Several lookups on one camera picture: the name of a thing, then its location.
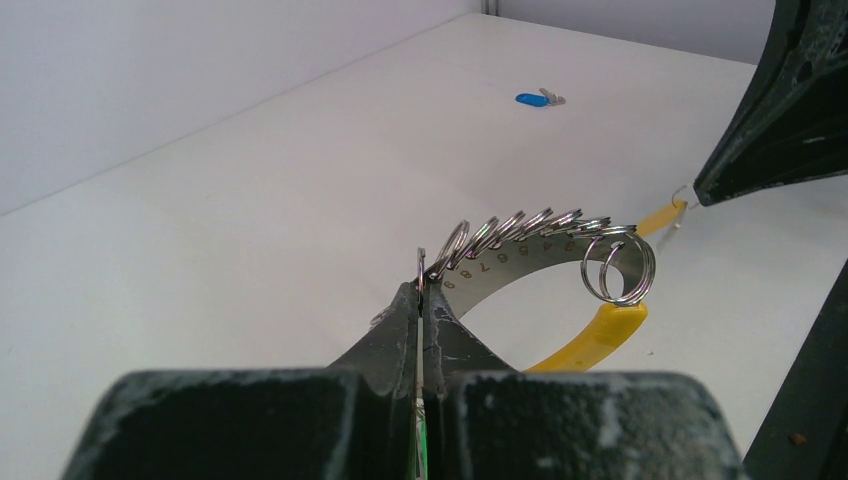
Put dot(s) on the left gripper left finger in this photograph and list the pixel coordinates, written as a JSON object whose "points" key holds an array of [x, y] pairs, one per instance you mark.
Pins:
{"points": [[352, 419]]}

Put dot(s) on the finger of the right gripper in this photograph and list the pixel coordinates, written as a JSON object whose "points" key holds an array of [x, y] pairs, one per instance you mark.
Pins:
{"points": [[791, 124]]}

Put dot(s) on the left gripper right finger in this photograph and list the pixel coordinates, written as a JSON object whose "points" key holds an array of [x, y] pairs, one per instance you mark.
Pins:
{"points": [[486, 420]]}

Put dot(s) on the yellow tagged key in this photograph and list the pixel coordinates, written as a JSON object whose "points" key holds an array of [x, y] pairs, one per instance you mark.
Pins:
{"points": [[662, 225]]}

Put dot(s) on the blue tagged key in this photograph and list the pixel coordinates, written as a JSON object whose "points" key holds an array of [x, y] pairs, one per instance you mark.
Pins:
{"points": [[544, 98]]}

